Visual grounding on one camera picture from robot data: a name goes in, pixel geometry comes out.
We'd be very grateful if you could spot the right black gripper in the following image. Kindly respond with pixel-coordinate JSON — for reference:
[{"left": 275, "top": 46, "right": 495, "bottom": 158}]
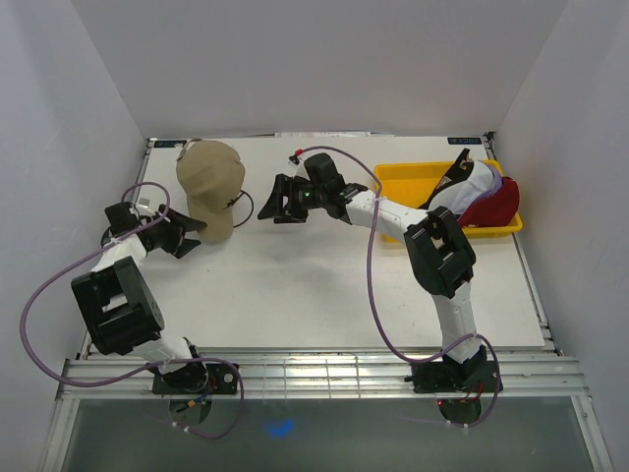
[{"left": 257, "top": 175, "right": 325, "bottom": 225}]

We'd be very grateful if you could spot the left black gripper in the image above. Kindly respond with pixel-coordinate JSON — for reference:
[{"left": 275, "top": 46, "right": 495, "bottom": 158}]
[{"left": 143, "top": 204, "right": 205, "bottom": 259}]

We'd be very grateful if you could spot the beige baseball cap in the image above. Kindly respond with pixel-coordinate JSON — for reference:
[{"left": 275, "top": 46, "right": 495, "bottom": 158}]
[{"left": 176, "top": 140, "right": 246, "bottom": 244}]

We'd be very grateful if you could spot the black and white cap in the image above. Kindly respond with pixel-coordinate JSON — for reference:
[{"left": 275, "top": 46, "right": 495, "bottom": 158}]
[{"left": 419, "top": 148, "right": 502, "bottom": 217}]

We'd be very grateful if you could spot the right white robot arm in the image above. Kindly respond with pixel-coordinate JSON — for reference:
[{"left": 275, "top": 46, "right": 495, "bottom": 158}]
[{"left": 257, "top": 153, "right": 498, "bottom": 393}]

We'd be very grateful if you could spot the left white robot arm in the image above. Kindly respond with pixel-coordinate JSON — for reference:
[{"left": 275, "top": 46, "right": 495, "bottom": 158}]
[{"left": 71, "top": 203, "right": 208, "bottom": 393}]

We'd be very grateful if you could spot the yellow plastic tray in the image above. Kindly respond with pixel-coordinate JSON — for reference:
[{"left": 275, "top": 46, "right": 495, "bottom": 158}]
[{"left": 373, "top": 161, "right": 524, "bottom": 239}]

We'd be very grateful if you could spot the red cap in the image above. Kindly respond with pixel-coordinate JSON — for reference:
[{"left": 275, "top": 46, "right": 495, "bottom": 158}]
[{"left": 458, "top": 177, "right": 520, "bottom": 227}]

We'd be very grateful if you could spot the lavender cap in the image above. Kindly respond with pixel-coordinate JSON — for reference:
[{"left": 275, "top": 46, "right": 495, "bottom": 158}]
[{"left": 453, "top": 166, "right": 502, "bottom": 216}]

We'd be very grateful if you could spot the black cap holder wire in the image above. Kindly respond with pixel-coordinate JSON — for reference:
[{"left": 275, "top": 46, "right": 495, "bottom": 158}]
[{"left": 230, "top": 189, "right": 256, "bottom": 228}]

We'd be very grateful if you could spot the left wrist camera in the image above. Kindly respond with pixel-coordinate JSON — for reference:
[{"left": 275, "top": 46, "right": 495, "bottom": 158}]
[{"left": 104, "top": 202, "right": 150, "bottom": 237}]

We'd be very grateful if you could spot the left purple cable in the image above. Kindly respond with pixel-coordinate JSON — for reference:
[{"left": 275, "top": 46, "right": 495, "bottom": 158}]
[{"left": 19, "top": 181, "right": 245, "bottom": 440}]

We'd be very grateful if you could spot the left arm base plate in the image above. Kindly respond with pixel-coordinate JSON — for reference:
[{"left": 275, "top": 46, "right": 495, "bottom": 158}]
[{"left": 151, "top": 363, "right": 238, "bottom": 395}]

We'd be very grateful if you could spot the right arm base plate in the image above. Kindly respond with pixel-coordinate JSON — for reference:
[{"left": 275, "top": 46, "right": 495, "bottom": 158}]
[{"left": 405, "top": 361, "right": 503, "bottom": 393}]

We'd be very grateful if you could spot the aluminium frame rail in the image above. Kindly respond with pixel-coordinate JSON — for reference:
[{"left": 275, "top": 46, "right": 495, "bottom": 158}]
[{"left": 57, "top": 352, "right": 590, "bottom": 400}]

